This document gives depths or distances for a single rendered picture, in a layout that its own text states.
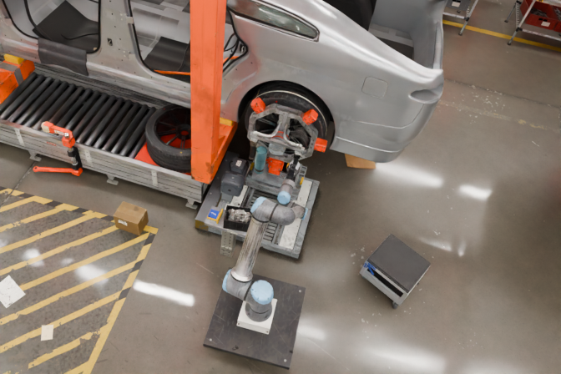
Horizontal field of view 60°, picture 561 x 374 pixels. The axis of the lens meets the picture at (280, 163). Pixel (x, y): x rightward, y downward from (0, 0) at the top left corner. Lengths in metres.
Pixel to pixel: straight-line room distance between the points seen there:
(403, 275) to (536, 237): 1.71
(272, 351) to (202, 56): 1.99
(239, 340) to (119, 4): 2.51
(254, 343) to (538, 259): 2.80
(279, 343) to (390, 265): 1.07
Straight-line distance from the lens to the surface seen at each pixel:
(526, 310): 4.74
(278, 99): 3.70
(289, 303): 3.67
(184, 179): 4.11
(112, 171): 4.46
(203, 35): 2.95
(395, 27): 5.26
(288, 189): 3.51
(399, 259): 4.03
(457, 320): 4.38
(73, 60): 4.42
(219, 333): 3.54
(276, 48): 3.48
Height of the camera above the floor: 3.60
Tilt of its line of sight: 49 degrees down
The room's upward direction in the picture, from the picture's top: 12 degrees clockwise
